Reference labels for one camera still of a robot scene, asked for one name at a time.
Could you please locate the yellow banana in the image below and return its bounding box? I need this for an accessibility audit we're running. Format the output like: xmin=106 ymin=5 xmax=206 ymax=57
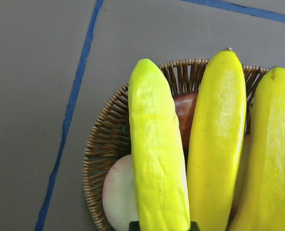
xmin=187 ymin=49 xmax=246 ymax=231
xmin=229 ymin=67 xmax=285 ymax=231
xmin=128 ymin=59 xmax=191 ymax=231

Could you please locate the brown wicker basket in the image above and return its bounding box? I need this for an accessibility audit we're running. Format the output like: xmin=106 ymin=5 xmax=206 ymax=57
xmin=84 ymin=60 xmax=271 ymax=231

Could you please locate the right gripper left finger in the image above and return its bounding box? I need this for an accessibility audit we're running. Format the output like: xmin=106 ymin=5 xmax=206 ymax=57
xmin=129 ymin=221 xmax=139 ymax=231

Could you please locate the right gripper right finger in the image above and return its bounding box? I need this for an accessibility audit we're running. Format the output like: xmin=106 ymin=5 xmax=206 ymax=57
xmin=190 ymin=221 xmax=200 ymax=231

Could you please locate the dark red apple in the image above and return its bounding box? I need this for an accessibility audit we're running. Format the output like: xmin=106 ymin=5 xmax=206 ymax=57
xmin=173 ymin=91 xmax=198 ymax=150

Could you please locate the pink green apple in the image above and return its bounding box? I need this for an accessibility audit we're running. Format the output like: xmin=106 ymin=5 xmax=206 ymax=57
xmin=102 ymin=154 xmax=138 ymax=231

